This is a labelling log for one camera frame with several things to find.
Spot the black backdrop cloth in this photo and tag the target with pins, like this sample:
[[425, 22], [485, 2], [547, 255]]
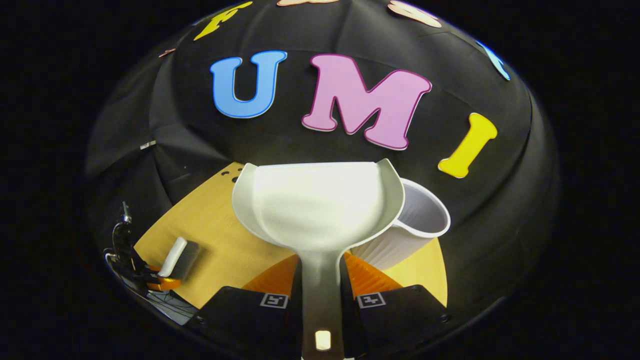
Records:
[[300, 140]]

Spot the red clip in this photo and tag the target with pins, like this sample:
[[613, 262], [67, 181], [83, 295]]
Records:
[[167, 52]]

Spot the wooden desktop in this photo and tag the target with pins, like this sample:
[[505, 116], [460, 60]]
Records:
[[225, 250]]

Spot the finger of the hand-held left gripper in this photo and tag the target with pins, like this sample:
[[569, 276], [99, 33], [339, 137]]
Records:
[[165, 284]]

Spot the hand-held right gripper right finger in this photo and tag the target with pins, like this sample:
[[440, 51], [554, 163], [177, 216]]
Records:
[[395, 320]]

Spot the silver metal clip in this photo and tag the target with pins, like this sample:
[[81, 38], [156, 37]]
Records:
[[148, 145]]

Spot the white ribbed garbage bin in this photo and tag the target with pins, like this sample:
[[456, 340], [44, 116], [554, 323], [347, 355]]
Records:
[[420, 220]]

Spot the white plastic dustpan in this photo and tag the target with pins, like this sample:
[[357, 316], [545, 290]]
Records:
[[315, 205]]

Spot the small white broom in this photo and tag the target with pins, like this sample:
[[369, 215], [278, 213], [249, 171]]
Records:
[[175, 257]]

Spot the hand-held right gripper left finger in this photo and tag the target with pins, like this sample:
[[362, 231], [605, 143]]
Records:
[[240, 320]]

